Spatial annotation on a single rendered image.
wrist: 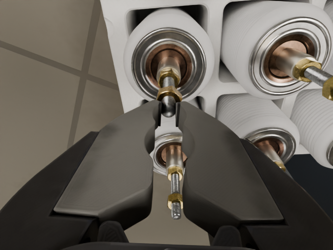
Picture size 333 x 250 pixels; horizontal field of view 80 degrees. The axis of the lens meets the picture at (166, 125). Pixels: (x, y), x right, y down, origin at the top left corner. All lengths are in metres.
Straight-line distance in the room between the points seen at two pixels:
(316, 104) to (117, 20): 0.29
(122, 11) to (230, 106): 0.19
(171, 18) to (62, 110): 0.44
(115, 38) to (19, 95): 0.39
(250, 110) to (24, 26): 0.47
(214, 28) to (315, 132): 0.19
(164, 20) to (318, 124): 0.24
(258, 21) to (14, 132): 0.64
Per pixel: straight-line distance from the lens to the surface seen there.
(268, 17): 0.23
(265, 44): 0.22
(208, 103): 0.31
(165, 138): 0.25
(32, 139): 0.69
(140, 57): 0.21
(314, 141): 0.34
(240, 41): 0.23
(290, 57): 0.22
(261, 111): 0.28
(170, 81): 0.16
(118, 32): 0.28
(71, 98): 0.56
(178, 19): 0.21
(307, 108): 0.36
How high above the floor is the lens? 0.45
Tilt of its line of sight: 57 degrees down
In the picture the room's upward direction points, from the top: 179 degrees counter-clockwise
